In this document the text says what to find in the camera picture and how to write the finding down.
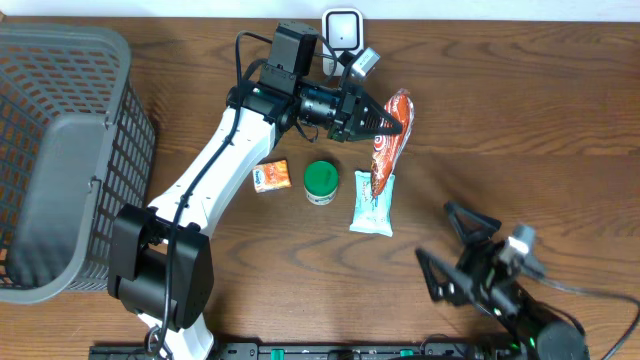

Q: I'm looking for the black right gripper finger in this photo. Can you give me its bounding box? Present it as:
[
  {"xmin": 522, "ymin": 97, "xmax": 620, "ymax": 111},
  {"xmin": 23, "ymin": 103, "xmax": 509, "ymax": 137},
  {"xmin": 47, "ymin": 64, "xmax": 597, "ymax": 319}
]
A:
[
  {"xmin": 444, "ymin": 201, "xmax": 502, "ymax": 244},
  {"xmin": 415, "ymin": 248, "xmax": 475, "ymax": 305}
]

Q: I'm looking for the orange red snack bag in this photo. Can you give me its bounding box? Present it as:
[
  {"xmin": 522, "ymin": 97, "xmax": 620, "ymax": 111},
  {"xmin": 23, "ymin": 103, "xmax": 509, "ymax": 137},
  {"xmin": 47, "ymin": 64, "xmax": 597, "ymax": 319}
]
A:
[{"xmin": 370, "ymin": 89, "xmax": 415, "ymax": 197}]

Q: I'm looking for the green lid white jar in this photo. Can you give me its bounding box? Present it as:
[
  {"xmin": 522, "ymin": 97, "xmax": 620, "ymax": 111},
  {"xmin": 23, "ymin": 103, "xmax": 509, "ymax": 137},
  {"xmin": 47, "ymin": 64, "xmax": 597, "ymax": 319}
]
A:
[{"xmin": 304, "ymin": 161, "xmax": 339, "ymax": 206}]

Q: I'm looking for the orange tissue pack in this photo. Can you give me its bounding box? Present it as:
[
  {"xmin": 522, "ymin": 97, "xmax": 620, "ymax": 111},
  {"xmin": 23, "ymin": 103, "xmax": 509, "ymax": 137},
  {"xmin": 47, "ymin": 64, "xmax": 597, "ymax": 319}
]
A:
[{"xmin": 252, "ymin": 160, "xmax": 292, "ymax": 193}]

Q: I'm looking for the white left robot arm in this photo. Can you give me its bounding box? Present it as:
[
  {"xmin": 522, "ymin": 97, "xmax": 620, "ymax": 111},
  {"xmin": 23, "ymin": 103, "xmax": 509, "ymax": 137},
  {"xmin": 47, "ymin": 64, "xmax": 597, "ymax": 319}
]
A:
[{"xmin": 107, "ymin": 20, "xmax": 402, "ymax": 359}]

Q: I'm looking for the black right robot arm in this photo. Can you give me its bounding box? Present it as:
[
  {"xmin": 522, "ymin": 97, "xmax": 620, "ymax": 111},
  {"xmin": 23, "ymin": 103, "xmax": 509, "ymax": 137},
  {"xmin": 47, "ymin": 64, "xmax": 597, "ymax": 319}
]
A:
[{"xmin": 415, "ymin": 201, "xmax": 589, "ymax": 359}]

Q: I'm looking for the white barcode scanner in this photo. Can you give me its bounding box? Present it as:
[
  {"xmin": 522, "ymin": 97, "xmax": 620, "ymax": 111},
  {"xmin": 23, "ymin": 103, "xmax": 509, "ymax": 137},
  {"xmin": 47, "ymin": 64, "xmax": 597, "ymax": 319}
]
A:
[{"xmin": 321, "ymin": 8, "xmax": 364, "ymax": 76}]

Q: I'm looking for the light green wet wipes pack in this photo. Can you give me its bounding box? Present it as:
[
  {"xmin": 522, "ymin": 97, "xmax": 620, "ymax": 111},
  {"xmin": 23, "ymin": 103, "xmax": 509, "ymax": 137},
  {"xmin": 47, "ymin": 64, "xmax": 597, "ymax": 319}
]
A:
[{"xmin": 349, "ymin": 171, "xmax": 395, "ymax": 237}]

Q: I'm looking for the grey plastic basket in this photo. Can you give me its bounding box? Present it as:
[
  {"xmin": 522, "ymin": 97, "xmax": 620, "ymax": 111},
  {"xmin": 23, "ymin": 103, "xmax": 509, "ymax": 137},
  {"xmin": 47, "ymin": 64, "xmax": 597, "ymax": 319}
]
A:
[{"xmin": 1, "ymin": 24, "xmax": 156, "ymax": 304}]

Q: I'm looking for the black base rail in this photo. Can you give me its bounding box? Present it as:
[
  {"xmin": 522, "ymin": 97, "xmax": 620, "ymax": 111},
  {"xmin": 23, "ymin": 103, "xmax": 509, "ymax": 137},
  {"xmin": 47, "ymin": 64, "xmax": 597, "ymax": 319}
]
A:
[{"xmin": 89, "ymin": 341, "xmax": 506, "ymax": 360}]

